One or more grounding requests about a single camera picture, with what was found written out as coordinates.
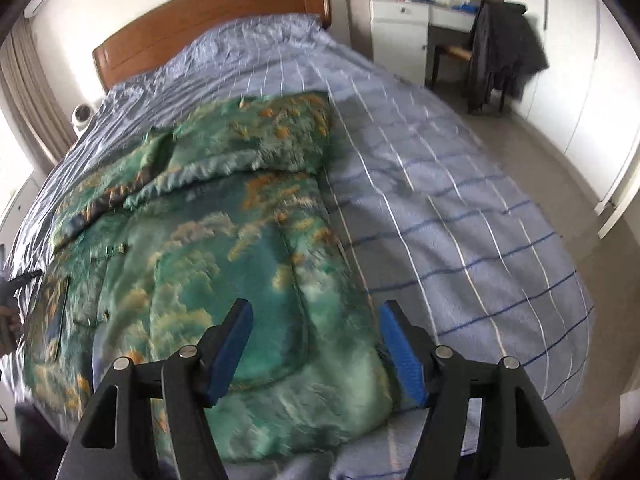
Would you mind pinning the bed with blue plaid sheet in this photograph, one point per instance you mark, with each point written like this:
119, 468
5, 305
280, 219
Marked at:
450, 235

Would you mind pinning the dark wooden chair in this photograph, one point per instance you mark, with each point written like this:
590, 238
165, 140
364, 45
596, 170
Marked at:
450, 52

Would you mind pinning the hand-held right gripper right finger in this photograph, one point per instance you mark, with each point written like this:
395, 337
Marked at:
402, 355

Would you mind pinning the green cloud-print jacket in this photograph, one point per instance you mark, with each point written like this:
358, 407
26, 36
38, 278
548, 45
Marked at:
200, 260

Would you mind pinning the small white fan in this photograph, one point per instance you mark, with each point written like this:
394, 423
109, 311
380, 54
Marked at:
82, 116

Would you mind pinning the beige curtain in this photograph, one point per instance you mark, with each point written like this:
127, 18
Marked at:
30, 95

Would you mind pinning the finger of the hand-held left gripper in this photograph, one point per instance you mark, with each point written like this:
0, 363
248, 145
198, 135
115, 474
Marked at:
27, 276

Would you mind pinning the white desk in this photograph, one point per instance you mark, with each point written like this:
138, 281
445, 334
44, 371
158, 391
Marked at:
395, 35

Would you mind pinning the chair with black jacket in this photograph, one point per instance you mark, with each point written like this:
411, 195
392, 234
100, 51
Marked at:
500, 50

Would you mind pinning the white wardrobe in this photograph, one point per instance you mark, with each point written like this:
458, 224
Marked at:
585, 85

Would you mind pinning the wooden headboard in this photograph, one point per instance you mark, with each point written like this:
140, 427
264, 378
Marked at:
210, 15

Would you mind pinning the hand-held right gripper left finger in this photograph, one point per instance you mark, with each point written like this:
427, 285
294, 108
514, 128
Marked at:
232, 350

